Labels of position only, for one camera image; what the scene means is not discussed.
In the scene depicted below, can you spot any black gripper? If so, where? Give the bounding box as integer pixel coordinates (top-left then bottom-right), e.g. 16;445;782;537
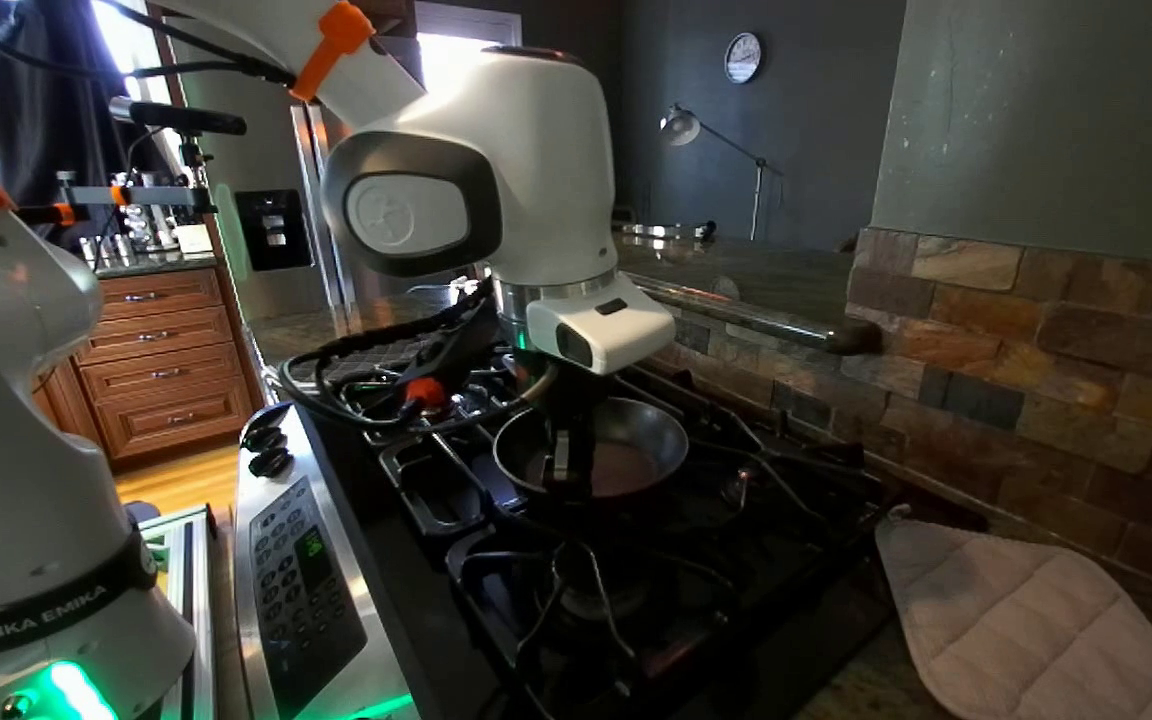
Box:
514;351;601;486

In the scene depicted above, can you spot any black frying pan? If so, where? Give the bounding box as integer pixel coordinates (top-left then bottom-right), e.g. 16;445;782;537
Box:
491;396;686;499

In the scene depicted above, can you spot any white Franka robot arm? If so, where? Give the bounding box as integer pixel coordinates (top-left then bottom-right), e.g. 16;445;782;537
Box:
0;0;612;720

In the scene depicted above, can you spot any black gas stove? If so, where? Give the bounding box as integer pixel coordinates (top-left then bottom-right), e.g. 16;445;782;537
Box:
235;351;890;720

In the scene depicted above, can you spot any silver desk lamp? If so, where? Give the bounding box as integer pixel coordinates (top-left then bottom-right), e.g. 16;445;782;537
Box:
657;103;777;245

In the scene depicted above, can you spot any stainless steel refrigerator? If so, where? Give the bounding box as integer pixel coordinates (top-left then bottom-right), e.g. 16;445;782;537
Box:
160;6;362;364

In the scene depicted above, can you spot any wooden drawer cabinet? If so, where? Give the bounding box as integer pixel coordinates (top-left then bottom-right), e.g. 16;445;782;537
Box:
34;264;257;468

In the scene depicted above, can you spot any white quilted pot holder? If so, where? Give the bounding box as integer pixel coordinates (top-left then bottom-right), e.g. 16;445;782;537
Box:
877;518;1152;720

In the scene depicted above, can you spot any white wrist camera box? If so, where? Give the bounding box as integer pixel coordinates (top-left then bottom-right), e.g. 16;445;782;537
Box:
524;272;676;378

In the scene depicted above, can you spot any round wall clock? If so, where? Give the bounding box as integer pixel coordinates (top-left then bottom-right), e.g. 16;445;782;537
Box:
723;34;765;84

